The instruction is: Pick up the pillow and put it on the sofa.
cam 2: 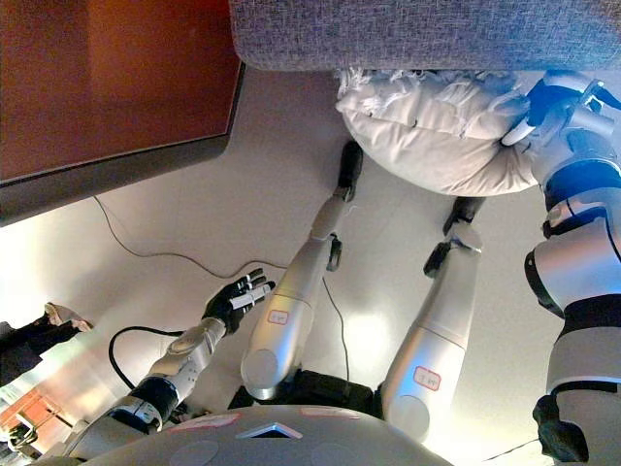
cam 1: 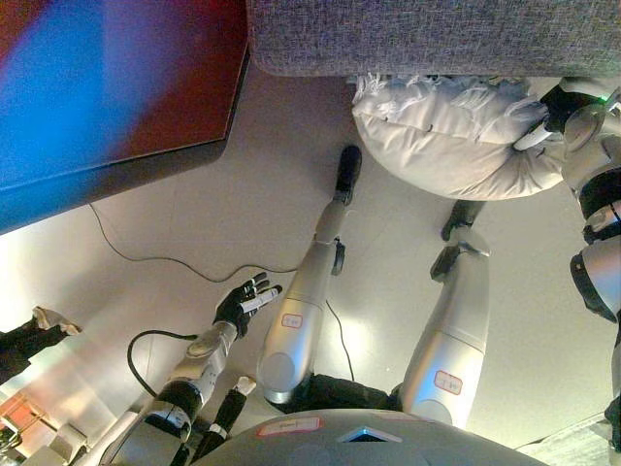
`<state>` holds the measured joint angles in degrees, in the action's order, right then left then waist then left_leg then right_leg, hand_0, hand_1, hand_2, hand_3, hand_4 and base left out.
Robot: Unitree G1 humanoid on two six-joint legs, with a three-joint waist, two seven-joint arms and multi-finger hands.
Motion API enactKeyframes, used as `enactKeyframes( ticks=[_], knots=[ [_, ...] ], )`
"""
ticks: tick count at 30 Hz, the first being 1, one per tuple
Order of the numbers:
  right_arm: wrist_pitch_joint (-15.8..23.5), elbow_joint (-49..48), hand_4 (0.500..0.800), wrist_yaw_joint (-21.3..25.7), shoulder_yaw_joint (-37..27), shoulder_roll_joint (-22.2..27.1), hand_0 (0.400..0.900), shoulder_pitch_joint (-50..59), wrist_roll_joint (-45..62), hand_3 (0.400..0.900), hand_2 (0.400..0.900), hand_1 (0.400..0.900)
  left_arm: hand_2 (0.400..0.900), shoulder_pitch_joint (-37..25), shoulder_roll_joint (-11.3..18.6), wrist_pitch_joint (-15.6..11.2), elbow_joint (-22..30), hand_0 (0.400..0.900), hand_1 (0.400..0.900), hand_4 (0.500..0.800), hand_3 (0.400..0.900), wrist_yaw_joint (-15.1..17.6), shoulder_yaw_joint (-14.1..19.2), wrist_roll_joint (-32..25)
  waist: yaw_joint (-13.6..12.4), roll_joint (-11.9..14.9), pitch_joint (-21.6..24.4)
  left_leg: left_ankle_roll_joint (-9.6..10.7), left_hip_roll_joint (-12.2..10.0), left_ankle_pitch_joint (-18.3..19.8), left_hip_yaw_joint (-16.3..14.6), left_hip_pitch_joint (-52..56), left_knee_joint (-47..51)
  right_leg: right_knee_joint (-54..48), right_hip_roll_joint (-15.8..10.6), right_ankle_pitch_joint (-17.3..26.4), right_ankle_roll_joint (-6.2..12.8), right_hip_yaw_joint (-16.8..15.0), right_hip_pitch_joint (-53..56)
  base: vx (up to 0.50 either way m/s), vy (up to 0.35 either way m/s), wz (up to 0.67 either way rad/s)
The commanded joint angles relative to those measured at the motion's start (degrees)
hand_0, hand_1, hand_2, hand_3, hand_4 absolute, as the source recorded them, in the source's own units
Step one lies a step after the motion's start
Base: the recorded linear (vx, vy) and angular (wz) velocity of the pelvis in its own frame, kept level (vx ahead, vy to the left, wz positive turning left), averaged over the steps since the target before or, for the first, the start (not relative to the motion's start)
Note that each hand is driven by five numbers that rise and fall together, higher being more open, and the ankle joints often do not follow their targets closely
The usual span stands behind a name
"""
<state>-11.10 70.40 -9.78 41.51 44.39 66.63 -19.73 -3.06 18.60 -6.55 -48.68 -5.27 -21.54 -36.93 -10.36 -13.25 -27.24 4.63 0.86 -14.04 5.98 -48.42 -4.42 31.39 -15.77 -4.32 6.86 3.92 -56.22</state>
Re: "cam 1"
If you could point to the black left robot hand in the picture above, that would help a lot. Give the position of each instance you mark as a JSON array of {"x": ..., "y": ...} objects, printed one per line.
[{"x": 240, "y": 306}]

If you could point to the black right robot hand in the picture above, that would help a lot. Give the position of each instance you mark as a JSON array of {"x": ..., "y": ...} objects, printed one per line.
[{"x": 563, "y": 109}]

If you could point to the white fringed pillow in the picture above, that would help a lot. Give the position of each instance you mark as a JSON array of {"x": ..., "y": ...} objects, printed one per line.
[{"x": 436, "y": 145}]

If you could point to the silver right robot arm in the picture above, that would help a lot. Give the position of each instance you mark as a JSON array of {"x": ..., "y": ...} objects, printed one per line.
[{"x": 599, "y": 204}]

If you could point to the silver left robot leg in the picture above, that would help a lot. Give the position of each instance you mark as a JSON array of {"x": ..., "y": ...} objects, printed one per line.
[{"x": 301, "y": 310}]

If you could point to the silver robot leg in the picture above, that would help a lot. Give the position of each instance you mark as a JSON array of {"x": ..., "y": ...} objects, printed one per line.
[
  {"x": 301, "y": 310},
  {"x": 451, "y": 330}
]

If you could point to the black leg with beige sock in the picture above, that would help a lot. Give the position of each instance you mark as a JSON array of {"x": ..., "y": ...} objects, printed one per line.
[
  {"x": 230, "y": 412},
  {"x": 29, "y": 340}
]

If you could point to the grey fabric armchair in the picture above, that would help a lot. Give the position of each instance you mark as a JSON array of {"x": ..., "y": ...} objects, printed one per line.
[{"x": 436, "y": 34}]

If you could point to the grey robot torso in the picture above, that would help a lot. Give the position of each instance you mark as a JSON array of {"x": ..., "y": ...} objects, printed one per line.
[{"x": 359, "y": 442}]

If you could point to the silver right robot leg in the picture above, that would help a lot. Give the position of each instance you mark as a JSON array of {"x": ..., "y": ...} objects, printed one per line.
[{"x": 451, "y": 330}]

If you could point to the dark reddish wooden table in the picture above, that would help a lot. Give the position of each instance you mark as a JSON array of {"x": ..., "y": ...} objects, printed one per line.
[{"x": 107, "y": 87}]

